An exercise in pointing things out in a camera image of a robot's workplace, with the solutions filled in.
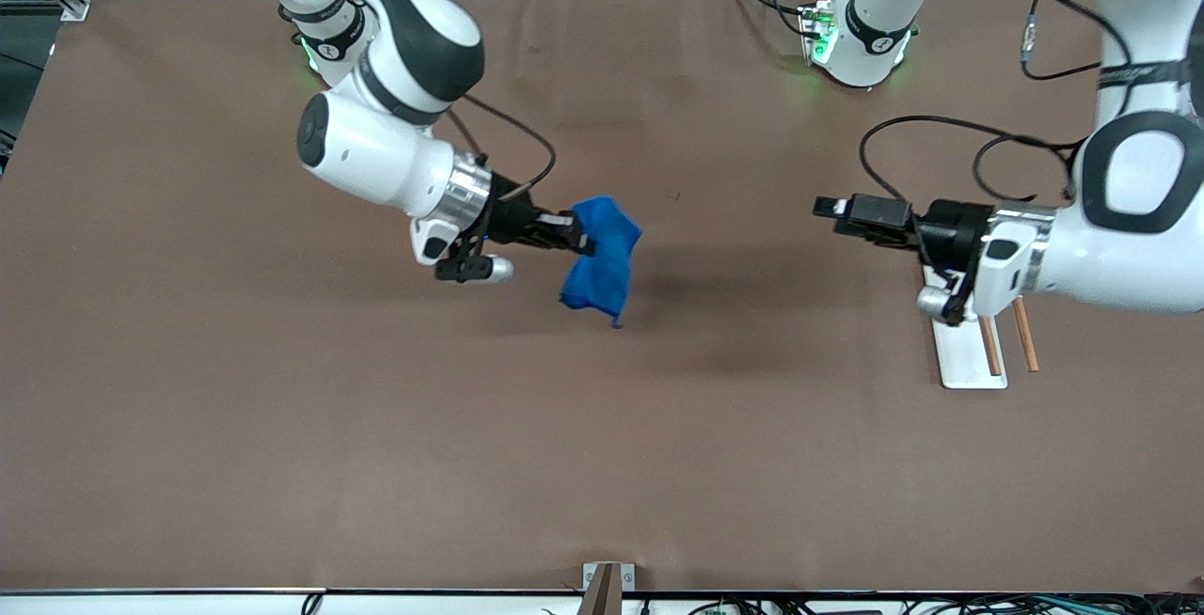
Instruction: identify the white rack base plate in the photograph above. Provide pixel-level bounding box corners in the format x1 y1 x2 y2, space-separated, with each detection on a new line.
921 262 1008 391

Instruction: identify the blue microfibre towel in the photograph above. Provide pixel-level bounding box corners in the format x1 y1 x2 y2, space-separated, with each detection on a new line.
560 196 644 329

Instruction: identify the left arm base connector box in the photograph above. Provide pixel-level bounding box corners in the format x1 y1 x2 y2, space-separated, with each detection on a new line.
799 1 839 67

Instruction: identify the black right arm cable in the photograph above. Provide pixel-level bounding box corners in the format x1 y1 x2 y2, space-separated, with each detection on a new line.
446 92 559 200

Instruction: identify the metal table edge bracket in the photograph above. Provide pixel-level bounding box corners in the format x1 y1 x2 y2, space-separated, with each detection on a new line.
581 562 637 615

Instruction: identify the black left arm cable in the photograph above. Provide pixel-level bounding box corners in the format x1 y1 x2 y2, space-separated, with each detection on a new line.
859 0 1135 208

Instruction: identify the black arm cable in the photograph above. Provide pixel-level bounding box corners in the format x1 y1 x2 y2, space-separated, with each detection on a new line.
446 92 559 200
859 0 1135 208

